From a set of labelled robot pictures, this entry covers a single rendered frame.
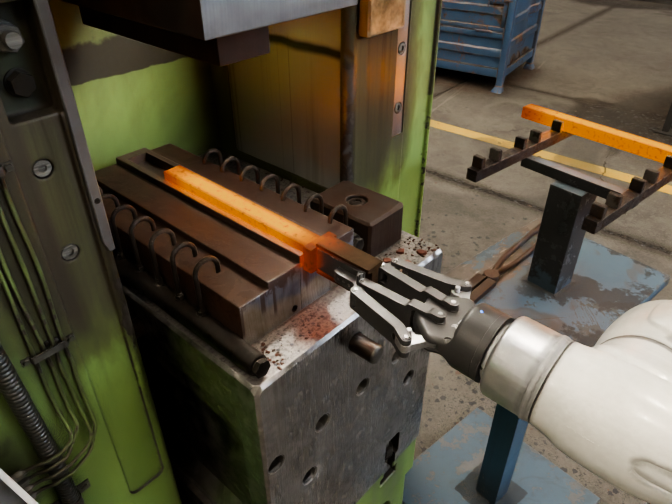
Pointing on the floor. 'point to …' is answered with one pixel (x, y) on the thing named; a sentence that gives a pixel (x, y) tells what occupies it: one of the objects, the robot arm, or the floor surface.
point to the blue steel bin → (489, 36)
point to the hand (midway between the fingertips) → (345, 265)
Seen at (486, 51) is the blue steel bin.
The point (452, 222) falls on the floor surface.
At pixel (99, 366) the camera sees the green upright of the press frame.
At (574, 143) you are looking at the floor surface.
